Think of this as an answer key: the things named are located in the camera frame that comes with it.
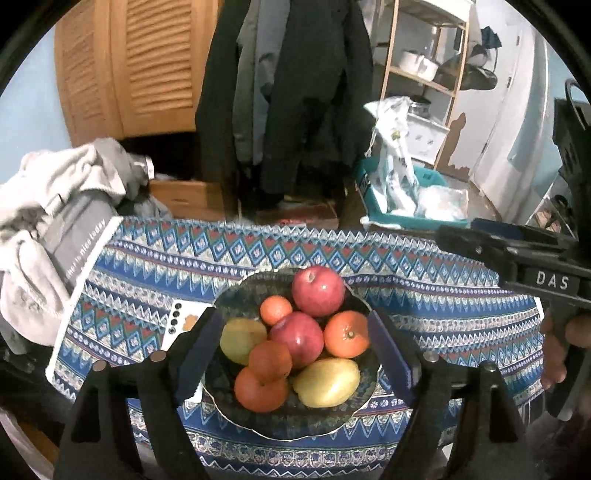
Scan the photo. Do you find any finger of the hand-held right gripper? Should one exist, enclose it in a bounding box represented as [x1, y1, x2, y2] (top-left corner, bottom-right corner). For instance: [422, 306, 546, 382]
[436, 224, 525, 282]
[471, 220, 576, 251]

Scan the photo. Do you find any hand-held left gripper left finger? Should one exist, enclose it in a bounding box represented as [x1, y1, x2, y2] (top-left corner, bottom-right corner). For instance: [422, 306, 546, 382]
[53, 305, 227, 480]

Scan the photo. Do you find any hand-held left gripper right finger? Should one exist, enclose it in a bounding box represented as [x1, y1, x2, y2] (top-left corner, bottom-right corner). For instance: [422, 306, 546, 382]
[369, 308, 541, 480]

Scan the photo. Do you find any yellow pear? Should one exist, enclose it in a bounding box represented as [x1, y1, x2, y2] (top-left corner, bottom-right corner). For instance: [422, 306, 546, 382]
[292, 357, 361, 408]
[219, 318, 269, 365]

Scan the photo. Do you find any large orange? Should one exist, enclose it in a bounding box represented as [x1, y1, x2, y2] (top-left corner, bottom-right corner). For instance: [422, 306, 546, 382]
[234, 367, 289, 413]
[323, 311, 371, 359]

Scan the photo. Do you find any small tangerine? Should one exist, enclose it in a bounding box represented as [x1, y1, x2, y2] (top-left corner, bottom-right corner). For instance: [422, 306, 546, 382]
[260, 295, 294, 326]
[248, 340, 294, 383]

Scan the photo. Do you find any red apple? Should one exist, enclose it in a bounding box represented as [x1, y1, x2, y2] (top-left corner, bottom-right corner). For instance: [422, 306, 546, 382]
[270, 311, 325, 368]
[292, 265, 347, 318]

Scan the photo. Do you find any dark glass plate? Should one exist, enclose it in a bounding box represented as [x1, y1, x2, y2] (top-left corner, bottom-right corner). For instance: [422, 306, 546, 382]
[201, 268, 384, 439]

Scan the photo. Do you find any person's right hand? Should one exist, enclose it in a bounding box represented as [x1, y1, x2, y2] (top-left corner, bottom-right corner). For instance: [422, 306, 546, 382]
[540, 313, 591, 391]

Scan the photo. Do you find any shoe rack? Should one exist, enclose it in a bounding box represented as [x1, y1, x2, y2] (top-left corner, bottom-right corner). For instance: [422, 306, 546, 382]
[526, 194, 578, 232]

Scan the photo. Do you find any white phone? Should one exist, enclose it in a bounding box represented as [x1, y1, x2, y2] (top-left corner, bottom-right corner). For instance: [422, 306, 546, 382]
[161, 300, 211, 404]

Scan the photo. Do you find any clear plastic bag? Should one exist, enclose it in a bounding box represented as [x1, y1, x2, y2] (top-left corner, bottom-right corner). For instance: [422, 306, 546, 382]
[416, 187, 469, 220]

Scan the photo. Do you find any blue patterned tablecloth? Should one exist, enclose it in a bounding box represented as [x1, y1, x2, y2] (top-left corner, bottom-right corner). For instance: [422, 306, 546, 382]
[46, 215, 548, 480]

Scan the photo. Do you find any teal plastic basket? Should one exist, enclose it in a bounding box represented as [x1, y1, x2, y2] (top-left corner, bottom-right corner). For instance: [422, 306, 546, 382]
[355, 159, 467, 229]

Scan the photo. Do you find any white door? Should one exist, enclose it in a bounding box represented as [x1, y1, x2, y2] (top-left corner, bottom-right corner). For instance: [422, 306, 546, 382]
[475, 28, 555, 222]

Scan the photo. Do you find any white patterned basket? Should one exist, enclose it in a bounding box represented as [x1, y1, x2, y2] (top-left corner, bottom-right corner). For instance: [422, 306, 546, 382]
[406, 111, 451, 162]

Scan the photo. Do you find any white rice bag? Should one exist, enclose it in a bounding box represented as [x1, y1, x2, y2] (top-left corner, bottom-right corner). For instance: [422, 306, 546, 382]
[364, 97, 419, 215]

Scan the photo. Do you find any wooden drawer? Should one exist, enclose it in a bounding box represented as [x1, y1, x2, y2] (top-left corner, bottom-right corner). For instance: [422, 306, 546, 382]
[150, 180, 222, 222]

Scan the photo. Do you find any wooden shelf rack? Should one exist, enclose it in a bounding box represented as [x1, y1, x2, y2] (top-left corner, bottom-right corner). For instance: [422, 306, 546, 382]
[379, 0, 472, 171]

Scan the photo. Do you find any grey storage bag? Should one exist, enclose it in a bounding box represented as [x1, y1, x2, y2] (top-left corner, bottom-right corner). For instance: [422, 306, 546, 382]
[41, 194, 121, 296]

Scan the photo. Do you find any white pot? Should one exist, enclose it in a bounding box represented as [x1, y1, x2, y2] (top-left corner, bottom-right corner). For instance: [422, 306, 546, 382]
[399, 50, 439, 80]

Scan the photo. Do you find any grey cloth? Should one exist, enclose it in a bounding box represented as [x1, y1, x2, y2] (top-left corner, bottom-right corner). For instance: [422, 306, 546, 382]
[88, 138, 153, 199]

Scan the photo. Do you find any black hooded coat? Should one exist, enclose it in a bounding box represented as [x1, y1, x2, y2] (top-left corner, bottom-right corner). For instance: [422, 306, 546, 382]
[259, 0, 375, 195]

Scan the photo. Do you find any white storage bin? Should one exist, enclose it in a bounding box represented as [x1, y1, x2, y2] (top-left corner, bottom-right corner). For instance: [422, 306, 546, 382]
[411, 0, 474, 26]

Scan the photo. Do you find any pile of grey clothes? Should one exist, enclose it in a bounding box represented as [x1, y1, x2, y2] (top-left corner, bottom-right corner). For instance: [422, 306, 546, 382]
[0, 148, 130, 347]

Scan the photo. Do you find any black jacket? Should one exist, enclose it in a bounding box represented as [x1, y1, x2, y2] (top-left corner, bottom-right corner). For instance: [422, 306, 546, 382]
[194, 0, 250, 162]

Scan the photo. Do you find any grey jacket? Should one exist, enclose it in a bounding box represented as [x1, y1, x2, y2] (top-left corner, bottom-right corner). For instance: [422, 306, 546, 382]
[233, 0, 296, 167]

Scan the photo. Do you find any wooden louvered wardrobe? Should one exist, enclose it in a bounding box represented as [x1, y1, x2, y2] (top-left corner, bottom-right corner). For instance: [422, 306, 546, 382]
[53, 0, 222, 144]

